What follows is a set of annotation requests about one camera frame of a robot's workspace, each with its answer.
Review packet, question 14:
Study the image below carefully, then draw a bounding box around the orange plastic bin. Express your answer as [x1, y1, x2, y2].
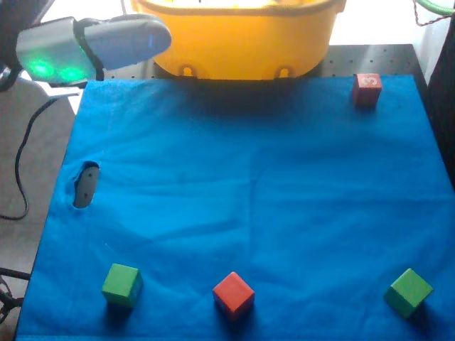
[129, 0, 348, 82]

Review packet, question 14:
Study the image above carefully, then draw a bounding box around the blue cloth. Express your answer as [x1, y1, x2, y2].
[16, 74, 455, 341]

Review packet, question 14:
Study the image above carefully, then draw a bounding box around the red wooden cube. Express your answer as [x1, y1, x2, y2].
[212, 271, 256, 323]

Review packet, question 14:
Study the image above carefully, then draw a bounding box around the green cube with teal number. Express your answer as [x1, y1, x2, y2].
[101, 263, 144, 309]

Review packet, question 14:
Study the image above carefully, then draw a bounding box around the red cube with number three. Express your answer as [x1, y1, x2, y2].
[352, 72, 383, 108]

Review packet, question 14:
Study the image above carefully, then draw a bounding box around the green wooden cube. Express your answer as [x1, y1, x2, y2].
[384, 268, 434, 320]

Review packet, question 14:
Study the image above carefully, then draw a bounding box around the black stand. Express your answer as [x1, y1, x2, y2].
[0, 266, 32, 320]

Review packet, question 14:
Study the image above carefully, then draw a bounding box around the black cable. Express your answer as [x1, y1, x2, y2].
[0, 94, 72, 222]

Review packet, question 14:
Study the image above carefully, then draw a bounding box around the thin red cable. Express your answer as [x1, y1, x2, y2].
[411, 0, 446, 27]

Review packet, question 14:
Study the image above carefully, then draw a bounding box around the thick green cable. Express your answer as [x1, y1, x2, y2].
[414, 0, 455, 17]

